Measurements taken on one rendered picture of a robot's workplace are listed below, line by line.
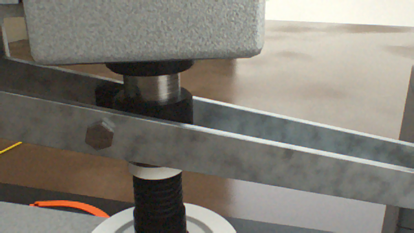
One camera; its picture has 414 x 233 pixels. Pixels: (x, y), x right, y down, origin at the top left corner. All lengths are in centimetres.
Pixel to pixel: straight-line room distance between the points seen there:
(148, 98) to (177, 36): 11
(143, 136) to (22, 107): 12
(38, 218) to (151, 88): 36
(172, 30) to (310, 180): 24
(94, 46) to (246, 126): 27
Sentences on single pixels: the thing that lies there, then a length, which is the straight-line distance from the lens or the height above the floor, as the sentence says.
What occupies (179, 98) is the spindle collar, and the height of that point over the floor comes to 104.
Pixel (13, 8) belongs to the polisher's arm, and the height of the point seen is 115.
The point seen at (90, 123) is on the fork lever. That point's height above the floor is 104.
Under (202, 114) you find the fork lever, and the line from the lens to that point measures 54.
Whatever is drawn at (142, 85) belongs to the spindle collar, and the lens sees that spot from 44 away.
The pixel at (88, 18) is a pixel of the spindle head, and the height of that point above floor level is 114.
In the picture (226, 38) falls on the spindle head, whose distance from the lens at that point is 35.
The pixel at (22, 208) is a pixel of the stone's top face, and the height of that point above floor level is 80.
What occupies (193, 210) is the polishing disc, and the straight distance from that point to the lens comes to 63.
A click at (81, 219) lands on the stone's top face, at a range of 69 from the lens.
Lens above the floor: 118
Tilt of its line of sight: 22 degrees down
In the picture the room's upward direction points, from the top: 1 degrees counter-clockwise
